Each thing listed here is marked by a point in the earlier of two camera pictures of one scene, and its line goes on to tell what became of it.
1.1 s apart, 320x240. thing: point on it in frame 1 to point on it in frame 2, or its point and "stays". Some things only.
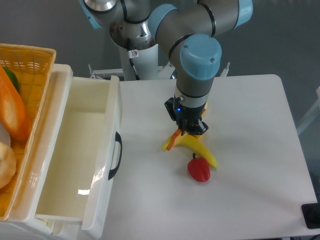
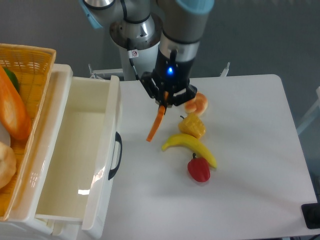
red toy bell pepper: [199, 168] stays
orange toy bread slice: [176, 135] to [161, 114]
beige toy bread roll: [8, 164] stays
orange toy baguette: [14, 115] stays
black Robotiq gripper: [187, 118] to [171, 74]
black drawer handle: [112, 172] stays
